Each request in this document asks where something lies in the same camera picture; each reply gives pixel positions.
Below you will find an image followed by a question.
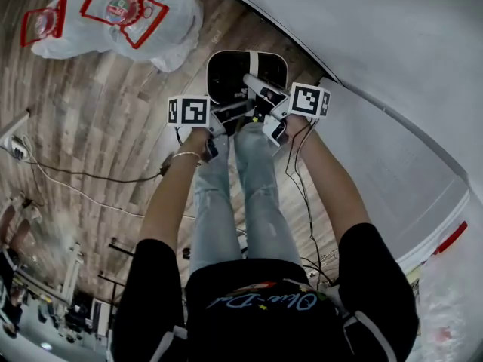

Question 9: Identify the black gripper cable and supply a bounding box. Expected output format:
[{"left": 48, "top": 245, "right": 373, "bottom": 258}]
[{"left": 285, "top": 121, "right": 341, "bottom": 290}]

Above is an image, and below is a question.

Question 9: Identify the person's left black shoe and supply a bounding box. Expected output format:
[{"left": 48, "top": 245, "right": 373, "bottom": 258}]
[{"left": 220, "top": 112, "right": 243, "bottom": 137}]

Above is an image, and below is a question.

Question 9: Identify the person's left leg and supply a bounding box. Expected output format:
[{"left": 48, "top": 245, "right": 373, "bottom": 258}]
[{"left": 188, "top": 133, "right": 245, "bottom": 275}]

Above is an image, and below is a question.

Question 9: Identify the clear water jug red handle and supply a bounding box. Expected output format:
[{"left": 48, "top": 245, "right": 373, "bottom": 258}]
[{"left": 19, "top": 0, "right": 111, "bottom": 59}]

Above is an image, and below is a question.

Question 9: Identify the white plastic bag red stripe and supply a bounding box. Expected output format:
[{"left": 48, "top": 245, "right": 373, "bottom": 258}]
[{"left": 413, "top": 220, "right": 483, "bottom": 362}]

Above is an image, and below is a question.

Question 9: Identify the person's black t-shirt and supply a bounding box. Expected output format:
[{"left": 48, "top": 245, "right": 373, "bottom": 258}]
[{"left": 111, "top": 222, "right": 420, "bottom": 362}]

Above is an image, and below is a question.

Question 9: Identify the person's leg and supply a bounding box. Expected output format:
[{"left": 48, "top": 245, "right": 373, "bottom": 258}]
[
  {"left": 188, "top": 133, "right": 245, "bottom": 275},
  {"left": 233, "top": 121, "right": 303, "bottom": 268}
]

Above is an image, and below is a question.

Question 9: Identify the white power strip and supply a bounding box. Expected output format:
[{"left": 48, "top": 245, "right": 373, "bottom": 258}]
[{"left": 0, "top": 133, "right": 29, "bottom": 162}]

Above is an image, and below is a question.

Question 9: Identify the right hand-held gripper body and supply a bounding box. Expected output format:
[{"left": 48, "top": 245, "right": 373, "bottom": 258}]
[{"left": 262, "top": 82, "right": 332, "bottom": 148}]

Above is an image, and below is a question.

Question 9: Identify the thin gold bracelet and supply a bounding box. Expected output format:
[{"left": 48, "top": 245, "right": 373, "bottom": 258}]
[{"left": 171, "top": 150, "right": 202, "bottom": 163}]

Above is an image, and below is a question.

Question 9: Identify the person's right leg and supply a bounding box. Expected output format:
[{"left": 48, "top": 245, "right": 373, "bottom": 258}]
[{"left": 233, "top": 121, "right": 303, "bottom": 268}]

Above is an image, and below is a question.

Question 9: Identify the black metal stand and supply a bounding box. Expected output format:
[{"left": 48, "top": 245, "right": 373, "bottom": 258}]
[{"left": 97, "top": 235, "right": 135, "bottom": 309}]

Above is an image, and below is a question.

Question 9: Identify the white table frame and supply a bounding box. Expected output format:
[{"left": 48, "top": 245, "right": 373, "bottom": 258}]
[{"left": 60, "top": 241, "right": 85, "bottom": 305}]

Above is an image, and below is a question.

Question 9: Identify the black floor cable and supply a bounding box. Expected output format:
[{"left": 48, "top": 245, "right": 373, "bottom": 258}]
[{"left": 28, "top": 152, "right": 175, "bottom": 185}]

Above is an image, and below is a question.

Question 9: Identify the person's right forearm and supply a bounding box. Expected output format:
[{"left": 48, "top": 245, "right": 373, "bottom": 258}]
[{"left": 290, "top": 117, "right": 373, "bottom": 245}]

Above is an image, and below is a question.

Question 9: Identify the white plastic bags red print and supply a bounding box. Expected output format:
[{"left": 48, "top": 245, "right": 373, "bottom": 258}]
[{"left": 71, "top": 0, "right": 205, "bottom": 74}]

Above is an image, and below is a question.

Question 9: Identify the person's left forearm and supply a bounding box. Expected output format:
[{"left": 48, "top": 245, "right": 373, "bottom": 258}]
[{"left": 137, "top": 128, "right": 212, "bottom": 253}]

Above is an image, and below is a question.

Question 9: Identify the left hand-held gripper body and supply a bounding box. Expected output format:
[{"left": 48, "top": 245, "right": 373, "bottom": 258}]
[{"left": 167, "top": 95, "right": 232, "bottom": 161}]

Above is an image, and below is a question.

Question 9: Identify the white bin with black liner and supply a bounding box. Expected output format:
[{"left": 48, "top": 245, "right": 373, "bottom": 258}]
[{"left": 205, "top": 50, "right": 290, "bottom": 107}]

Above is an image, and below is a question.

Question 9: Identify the white floor cable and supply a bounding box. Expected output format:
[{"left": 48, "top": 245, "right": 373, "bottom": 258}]
[{"left": 22, "top": 136, "right": 198, "bottom": 220}]

